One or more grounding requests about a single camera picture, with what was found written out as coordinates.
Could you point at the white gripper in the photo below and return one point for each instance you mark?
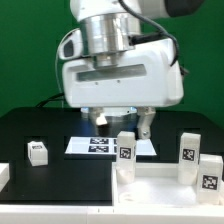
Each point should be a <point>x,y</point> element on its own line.
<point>144,76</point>

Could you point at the white square tabletop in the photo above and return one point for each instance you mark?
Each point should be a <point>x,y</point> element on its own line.
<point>155,184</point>

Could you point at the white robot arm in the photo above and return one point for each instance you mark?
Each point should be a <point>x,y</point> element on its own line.
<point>111,27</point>

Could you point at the white tag sheet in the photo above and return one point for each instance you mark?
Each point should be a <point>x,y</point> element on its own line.
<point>104,146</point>

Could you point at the white left fence block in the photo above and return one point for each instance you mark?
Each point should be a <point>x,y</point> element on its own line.
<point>4,175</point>

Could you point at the white front fence bar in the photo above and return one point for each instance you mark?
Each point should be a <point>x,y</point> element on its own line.
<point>39,214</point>

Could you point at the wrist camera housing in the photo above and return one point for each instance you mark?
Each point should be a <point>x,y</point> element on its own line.
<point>71,46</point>

